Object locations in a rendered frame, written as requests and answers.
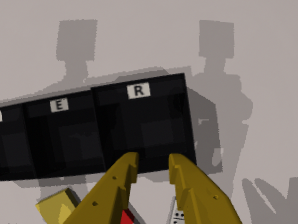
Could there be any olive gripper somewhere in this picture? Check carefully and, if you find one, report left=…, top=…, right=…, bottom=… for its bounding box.
left=63, top=152, right=242, bottom=224

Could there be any white domino tile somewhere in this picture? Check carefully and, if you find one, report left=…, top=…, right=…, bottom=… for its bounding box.
left=169, top=197, right=185, bottom=224

